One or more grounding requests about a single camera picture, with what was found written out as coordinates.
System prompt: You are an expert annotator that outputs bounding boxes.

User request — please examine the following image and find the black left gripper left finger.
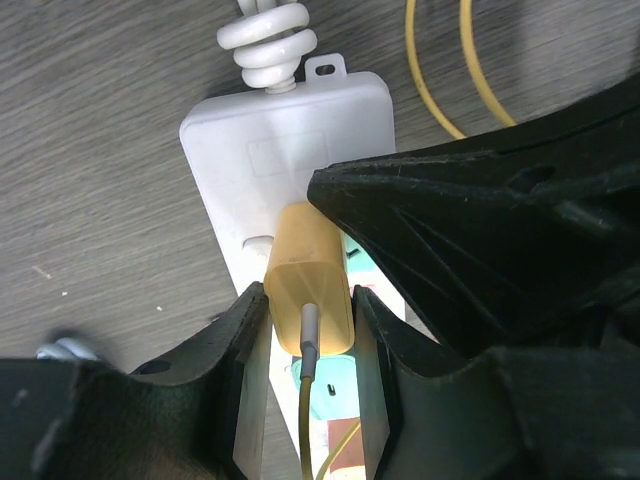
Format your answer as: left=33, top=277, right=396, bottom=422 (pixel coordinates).
left=1, top=282, right=270, bottom=479

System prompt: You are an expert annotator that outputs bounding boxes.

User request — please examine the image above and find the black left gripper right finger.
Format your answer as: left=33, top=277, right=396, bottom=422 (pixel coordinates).
left=353, top=287, right=639, bottom=479

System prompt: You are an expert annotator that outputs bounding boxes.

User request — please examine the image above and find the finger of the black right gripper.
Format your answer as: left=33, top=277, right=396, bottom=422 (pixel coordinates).
left=307, top=76, right=639, bottom=358

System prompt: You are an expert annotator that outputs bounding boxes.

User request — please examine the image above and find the orange USB charger plug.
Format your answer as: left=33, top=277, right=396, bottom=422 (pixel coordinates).
left=264, top=202, right=355, bottom=356

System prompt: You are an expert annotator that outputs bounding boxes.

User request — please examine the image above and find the white power strip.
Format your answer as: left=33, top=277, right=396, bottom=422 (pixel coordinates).
left=180, top=54, right=405, bottom=479

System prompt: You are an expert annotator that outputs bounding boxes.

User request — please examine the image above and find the light blue strip cable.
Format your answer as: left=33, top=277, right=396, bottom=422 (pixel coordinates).
left=35, top=335, right=101, bottom=362

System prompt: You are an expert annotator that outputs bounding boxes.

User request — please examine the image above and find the yellow thin cable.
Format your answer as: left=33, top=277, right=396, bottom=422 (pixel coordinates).
left=298, top=0, right=518, bottom=480

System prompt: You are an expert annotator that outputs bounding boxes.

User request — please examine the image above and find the white cable with plug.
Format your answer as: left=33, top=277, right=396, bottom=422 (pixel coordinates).
left=215, top=0, right=319, bottom=95

